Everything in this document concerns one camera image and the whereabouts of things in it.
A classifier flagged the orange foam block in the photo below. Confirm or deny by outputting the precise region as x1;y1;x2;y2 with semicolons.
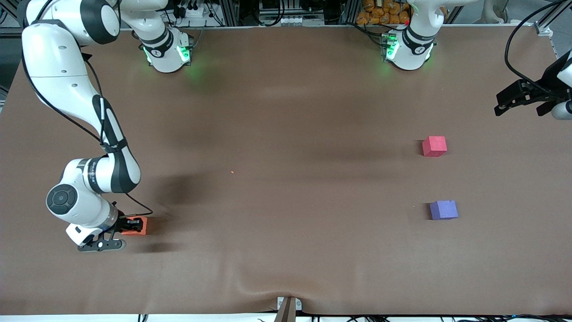
121;216;147;236

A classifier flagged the red foam block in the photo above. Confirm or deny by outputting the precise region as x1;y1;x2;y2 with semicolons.
422;136;448;157

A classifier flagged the beige rounded object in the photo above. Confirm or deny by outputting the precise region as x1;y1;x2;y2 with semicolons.
483;0;510;24

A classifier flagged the purple foam block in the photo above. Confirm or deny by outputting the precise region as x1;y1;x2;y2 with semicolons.
429;200;459;220

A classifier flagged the large table cover mat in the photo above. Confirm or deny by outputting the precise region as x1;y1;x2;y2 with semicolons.
0;25;572;316

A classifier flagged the pile of orange lumpy objects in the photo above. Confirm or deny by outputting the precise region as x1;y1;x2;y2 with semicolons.
356;0;411;25

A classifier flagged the white power strip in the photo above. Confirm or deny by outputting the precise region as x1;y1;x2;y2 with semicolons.
178;4;207;19

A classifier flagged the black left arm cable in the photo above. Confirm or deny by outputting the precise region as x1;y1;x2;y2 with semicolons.
505;0;572;85

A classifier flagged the slanted aluminium frame strut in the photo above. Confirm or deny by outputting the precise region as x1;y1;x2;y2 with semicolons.
534;0;572;30

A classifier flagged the aluminium frame post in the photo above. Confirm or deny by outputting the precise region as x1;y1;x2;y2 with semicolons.
221;0;242;26
341;0;362;25

